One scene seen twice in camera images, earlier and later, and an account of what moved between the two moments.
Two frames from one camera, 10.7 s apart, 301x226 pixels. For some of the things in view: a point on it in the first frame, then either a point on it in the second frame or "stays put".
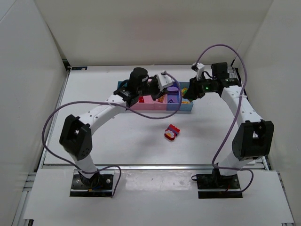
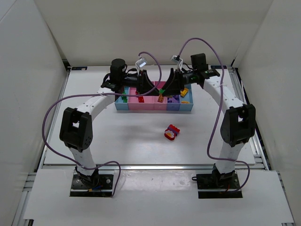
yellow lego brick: x=182 y=91 stays put
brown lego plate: x=161 y=99 stays put
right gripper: x=193 y=88 → x=178 y=80
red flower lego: x=170 y=134 stays put
